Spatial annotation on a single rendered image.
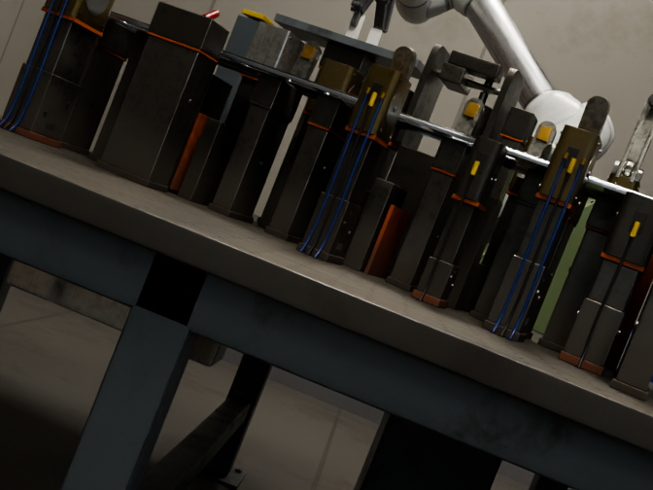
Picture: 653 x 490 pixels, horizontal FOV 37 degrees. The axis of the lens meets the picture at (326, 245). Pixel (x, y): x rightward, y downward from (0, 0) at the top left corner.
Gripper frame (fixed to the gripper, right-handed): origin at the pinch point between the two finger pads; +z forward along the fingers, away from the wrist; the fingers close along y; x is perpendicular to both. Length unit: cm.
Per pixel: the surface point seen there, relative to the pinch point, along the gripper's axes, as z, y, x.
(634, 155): 11, 12, 71
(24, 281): 68, 88, 8
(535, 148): 15, 14, 53
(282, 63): 14.3, 22.2, -4.3
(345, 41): 3.1, 8.8, 0.9
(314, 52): 10.1, 21.8, 2.1
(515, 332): 50, 51, 71
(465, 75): 4.8, 14.2, 33.4
